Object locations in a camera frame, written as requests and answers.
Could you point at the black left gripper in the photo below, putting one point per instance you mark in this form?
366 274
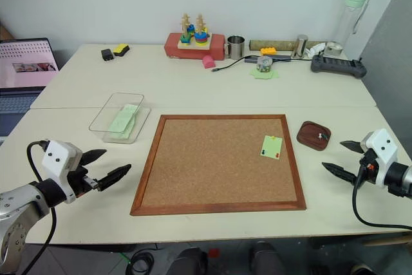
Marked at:
82 183

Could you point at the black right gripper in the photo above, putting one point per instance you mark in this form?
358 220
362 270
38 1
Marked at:
369 172

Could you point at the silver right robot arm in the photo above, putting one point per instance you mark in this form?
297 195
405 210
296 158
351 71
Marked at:
399 176

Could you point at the green paper note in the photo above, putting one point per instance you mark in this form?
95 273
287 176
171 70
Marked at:
272 147

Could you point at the wood-framed cork board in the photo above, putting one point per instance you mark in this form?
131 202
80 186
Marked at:
215 165

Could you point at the clear glass jar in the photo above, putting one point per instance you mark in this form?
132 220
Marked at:
264 65

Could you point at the clear plastic box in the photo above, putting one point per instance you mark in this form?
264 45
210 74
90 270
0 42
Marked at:
106 127

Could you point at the dark wooden dish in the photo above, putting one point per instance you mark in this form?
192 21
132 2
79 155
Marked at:
310 138

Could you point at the dark grey handheld controller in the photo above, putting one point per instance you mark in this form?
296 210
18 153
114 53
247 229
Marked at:
338 65

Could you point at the black power adapter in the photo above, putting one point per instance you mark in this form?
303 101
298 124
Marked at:
107 54

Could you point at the clear tape dispenser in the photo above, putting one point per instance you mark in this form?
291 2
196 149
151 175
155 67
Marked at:
333 49

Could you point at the white crumpled object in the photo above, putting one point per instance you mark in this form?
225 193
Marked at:
313 50

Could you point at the yellow and black sponge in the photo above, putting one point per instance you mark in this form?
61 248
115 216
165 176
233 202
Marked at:
121 49

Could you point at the steel cylinder flask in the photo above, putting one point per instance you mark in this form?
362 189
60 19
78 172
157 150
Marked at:
300 46

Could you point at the dark rounded shape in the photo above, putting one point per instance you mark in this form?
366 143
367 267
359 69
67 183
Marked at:
267 259
191 262

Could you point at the laptop with pink screen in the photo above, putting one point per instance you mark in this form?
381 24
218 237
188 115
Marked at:
25 62

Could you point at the brown cardboard tube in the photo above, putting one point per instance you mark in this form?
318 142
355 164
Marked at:
283 44

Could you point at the yellow toy brick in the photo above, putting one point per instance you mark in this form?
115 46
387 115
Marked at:
268 51

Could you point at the red cardboard box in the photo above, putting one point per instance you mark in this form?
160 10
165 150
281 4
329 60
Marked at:
172 48

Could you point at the clear bottle with green lid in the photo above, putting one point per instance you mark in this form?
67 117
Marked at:
349 20

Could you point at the grey usb hub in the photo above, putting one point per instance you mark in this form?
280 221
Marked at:
251 59

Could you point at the pink arched block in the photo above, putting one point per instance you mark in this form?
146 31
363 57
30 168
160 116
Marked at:
209 62

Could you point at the stainless steel mug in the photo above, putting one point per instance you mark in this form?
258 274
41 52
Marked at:
237 48

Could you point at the brown cardboard piece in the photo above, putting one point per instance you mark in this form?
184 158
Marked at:
5 32

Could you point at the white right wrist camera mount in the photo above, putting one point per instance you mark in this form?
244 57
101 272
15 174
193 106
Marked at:
383 146

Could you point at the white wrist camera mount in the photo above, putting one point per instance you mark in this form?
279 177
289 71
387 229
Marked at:
56 154
383 146

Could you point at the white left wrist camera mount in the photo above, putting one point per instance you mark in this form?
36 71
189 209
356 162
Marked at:
56 154

